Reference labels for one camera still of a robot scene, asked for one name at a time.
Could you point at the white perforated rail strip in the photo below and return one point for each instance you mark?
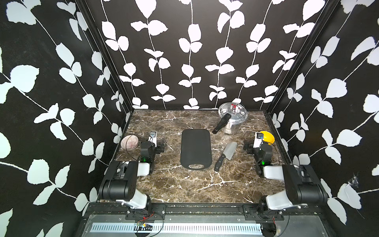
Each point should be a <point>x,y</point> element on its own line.
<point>179,228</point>

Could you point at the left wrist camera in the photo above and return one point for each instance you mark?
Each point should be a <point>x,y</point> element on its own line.
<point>153,138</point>

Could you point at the black cutting board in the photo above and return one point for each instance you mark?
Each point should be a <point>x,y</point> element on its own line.
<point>196,153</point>

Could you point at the steel pressure cooker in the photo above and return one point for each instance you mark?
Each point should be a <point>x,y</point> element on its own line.
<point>232,115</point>

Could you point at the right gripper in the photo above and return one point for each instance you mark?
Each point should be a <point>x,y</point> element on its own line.
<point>250,146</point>

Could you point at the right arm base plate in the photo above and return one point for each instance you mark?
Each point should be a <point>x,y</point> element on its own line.
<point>253,212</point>

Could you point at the yellow bowl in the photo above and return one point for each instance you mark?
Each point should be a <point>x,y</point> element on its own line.
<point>268,137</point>

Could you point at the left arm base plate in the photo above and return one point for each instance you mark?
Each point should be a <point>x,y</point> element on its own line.
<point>155,211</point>

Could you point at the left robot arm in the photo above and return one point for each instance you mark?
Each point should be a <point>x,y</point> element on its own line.
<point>120,181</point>

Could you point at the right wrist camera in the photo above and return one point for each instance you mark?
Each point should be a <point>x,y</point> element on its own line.
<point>258,139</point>

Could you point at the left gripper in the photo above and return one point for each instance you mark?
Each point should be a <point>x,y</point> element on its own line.
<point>159,147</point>

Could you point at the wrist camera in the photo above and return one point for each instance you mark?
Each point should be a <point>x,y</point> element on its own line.
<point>153,138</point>
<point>258,139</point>

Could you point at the pink ribbed bowl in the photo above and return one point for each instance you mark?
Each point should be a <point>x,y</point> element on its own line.
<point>129,142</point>

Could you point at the cleaver knife black handle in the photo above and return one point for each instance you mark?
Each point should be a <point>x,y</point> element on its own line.
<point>227,154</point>

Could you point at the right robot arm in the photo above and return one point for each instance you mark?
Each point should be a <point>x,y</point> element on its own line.
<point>302,185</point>

